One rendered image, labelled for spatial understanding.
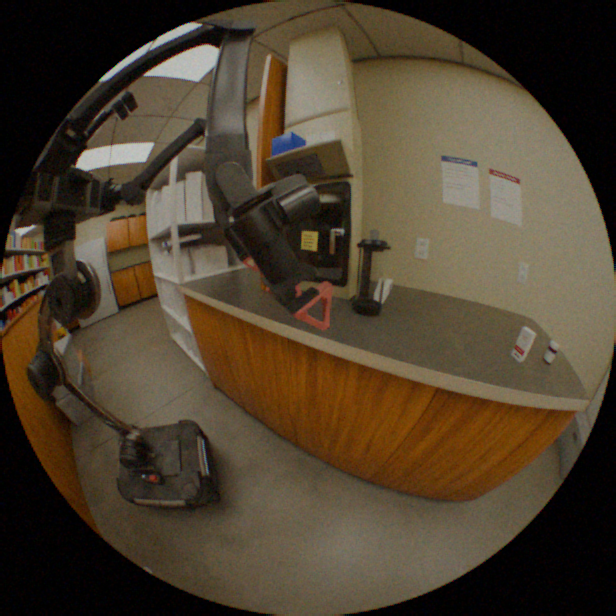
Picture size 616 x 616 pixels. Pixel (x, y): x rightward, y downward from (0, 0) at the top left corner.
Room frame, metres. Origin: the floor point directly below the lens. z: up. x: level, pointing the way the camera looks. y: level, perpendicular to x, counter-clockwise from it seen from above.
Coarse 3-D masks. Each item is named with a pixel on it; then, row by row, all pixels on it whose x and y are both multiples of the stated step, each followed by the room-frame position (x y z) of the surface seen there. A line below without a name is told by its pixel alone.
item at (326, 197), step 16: (320, 192) 0.72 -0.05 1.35; (336, 192) 0.68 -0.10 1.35; (336, 208) 0.68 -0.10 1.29; (304, 224) 0.76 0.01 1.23; (320, 224) 0.72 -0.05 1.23; (336, 224) 0.68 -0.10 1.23; (288, 240) 0.80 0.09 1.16; (320, 240) 0.72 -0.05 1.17; (336, 240) 0.68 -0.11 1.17; (304, 256) 0.76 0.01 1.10; (320, 256) 0.72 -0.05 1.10; (336, 256) 0.68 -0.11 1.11; (320, 272) 0.71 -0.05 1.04; (336, 272) 0.68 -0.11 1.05
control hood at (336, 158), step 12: (312, 144) 0.62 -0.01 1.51; (324, 144) 0.59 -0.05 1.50; (336, 144) 0.58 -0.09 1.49; (276, 156) 0.70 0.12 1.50; (288, 156) 0.68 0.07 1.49; (300, 156) 0.66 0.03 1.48; (324, 156) 0.63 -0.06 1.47; (336, 156) 0.61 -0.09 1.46; (348, 156) 0.62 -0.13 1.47; (324, 168) 0.67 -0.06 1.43; (336, 168) 0.65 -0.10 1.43; (348, 168) 0.63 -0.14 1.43; (312, 180) 0.74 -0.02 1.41
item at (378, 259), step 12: (360, 252) 0.54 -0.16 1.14; (372, 252) 0.51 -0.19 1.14; (384, 252) 0.51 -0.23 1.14; (360, 264) 0.54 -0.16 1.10; (372, 264) 0.51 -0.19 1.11; (384, 264) 0.51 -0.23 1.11; (360, 276) 0.53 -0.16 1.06; (372, 276) 0.51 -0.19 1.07; (384, 276) 0.52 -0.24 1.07; (360, 288) 0.53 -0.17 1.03; (372, 288) 0.51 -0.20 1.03; (360, 300) 0.52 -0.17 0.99; (372, 300) 0.51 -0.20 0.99
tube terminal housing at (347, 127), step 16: (352, 112) 0.67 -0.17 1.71; (288, 128) 0.82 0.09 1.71; (304, 128) 0.77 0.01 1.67; (320, 128) 0.73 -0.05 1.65; (336, 128) 0.69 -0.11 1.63; (352, 128) 0.66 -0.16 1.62; (352, 144) 0.66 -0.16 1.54; (352, 176) 0.66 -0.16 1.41; (352, 192) 0.66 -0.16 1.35; (352, 208) 0.66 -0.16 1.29; (352, 224) 0.66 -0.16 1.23; (352, 240) 0.66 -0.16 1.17; (352, 256) 0.67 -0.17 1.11; (352, 272) 0.68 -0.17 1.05; (304, 288) 0.77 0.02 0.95; (336, 288) 0.69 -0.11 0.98; (352, 288) 0.69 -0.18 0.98
